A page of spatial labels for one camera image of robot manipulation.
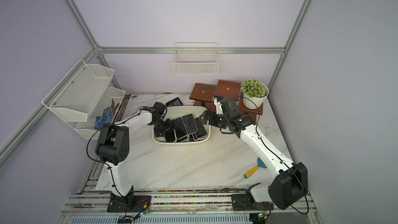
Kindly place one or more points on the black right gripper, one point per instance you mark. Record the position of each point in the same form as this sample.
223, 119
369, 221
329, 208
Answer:
214, 115

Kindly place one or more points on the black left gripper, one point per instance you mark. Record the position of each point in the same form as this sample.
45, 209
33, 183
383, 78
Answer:
169, 126

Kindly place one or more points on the pink case phone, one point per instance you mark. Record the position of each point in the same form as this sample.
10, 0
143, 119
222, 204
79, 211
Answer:
180, 130

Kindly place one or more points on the light blue case phone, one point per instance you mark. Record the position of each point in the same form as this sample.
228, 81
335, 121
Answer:
190, 124

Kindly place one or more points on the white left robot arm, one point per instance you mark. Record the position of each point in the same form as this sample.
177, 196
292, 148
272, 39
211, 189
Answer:
113, 143

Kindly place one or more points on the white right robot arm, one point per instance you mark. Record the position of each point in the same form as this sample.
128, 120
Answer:
290, 179

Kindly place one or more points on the blue case phone large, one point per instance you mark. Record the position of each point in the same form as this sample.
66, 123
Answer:
201, 133

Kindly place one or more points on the black slotted tray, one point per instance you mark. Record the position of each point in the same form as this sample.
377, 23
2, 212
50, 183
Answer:
174, 102

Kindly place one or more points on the brown wooden tiered stand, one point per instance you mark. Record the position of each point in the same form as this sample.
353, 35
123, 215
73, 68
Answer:
204, 94

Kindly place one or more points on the white ribbed plant pot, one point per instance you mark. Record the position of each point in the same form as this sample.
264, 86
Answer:
253, 103

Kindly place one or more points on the green artificial plant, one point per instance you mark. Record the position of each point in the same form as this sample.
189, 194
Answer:
254, 88

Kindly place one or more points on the blue toy in shelf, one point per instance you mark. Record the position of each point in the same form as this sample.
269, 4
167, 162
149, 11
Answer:
106, 117

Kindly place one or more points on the blue yellow toy fork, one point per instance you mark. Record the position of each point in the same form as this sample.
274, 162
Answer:
260, 164

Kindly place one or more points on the white mesh upper shelf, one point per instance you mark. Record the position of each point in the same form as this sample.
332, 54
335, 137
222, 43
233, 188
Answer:
74, 98

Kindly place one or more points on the white wire wall basket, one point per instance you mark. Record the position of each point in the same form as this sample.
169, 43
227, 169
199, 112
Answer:
191, 58

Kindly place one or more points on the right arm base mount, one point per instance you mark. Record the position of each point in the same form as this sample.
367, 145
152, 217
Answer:
246, 202

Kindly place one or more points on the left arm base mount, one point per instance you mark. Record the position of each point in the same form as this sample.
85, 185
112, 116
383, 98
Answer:
129, 203

